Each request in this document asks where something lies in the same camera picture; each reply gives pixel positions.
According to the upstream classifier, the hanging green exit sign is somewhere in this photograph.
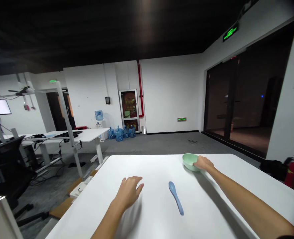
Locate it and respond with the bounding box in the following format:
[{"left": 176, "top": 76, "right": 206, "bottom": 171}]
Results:
[{"left": 222, "top": 22, "right": 239, "bottom": 43}]

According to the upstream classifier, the aluminium profile frame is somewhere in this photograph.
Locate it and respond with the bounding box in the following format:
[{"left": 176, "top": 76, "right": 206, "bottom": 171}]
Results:
[{"left": 0, "top": 81, "right": 84, "bottom": 180}]

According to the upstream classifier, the white office desk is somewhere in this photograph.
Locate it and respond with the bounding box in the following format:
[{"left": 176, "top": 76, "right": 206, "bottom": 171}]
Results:
[{"left": 0, "top": 128, "right": 110, "bottom": 175}]

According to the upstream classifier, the dark wooden door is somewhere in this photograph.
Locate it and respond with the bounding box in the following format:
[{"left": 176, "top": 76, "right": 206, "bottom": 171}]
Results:
[{"left": 46, "top": 87, "right": 76, "bottom": 132}]

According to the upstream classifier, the black office chair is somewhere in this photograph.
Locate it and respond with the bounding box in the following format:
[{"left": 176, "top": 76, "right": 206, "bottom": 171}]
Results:
[{"left": 0, "top": 135, "right": 49, "bottom": 227}]

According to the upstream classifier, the person's left hand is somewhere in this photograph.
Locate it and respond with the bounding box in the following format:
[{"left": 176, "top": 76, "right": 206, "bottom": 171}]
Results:
[{"left": 115, "top": 176, "right": 144, "bottom": 210}]

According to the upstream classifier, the blue plastic spoon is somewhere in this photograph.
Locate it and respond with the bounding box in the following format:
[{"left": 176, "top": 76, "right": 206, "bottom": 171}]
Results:
[{"left": 168, "top": 181, "right": 184, "bottom": 216}]

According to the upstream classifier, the light green bowl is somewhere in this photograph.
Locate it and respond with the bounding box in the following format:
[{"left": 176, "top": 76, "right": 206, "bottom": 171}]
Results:
[{"left": 182, "top": 153, "right": 205, "bottom": 172}]

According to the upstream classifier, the dark glass sliding door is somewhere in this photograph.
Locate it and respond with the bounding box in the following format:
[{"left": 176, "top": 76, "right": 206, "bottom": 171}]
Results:
[{"left": 203, "top": 19, "right": 294, "bottom": 160}]

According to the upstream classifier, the brown cardboard sheet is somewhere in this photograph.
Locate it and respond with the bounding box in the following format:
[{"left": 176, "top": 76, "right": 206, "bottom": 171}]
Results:
[{"left": 49, "top": 170, "right": 99, "bottom": 220}]

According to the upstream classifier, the red fire extinguisher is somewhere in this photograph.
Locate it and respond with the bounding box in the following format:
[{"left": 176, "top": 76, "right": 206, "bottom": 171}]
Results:
[{"left": 283, "top": 155, "right": 294, "bottom": 189}]

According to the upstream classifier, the red wall pipe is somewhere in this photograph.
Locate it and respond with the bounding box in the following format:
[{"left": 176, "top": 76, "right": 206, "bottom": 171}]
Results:
[{"left": 136, "top": 59, "right": 146, "bottom": 118}]

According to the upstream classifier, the black bag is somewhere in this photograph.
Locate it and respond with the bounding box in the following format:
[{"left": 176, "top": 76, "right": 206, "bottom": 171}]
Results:
[{"left": 259, "top": 159, "right": 287, "bottom": 181}]

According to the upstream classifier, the fire hose cabinet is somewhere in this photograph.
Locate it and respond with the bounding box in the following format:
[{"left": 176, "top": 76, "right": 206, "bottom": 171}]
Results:
[{"left": 119, "top": 89, "right": 139, "bottom": 133}]

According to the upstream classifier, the person's right hand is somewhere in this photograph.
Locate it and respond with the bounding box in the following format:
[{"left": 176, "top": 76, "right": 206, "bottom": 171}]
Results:
[{"left": 193, "top": 155, "right": 215, "bottom": 173}]

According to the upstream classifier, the aluminium profile post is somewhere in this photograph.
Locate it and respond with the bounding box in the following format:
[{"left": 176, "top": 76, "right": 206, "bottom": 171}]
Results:
[{"left": 0, "top": 195, "right": 23, "bottom": 239}]

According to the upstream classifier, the water dispenser with blue bottle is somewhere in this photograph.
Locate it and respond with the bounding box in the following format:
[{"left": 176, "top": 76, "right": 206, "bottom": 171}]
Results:
[{"left": 95, "top": 110, "right": 106, "bottom": 142}]

